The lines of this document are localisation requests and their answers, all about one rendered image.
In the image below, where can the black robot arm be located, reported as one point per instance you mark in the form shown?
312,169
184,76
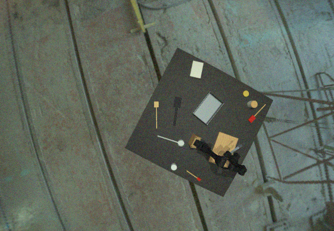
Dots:
220,160

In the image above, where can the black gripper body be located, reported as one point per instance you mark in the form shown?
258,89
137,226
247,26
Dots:
230,158

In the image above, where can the light wooden board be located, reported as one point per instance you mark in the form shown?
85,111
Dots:
224,143

